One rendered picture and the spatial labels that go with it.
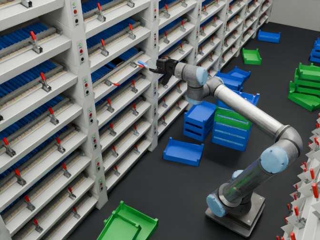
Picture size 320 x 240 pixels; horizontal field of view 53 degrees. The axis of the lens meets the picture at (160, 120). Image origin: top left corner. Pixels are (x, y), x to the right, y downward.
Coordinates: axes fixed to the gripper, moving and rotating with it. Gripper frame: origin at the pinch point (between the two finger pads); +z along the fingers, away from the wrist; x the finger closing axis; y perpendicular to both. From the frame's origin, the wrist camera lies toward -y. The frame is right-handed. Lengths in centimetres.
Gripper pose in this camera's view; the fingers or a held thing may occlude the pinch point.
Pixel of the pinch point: (146, 65)
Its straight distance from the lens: 191.7
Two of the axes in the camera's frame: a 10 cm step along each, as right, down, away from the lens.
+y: -0.2, -8.1, -5.8
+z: -8.6, -2.8, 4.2
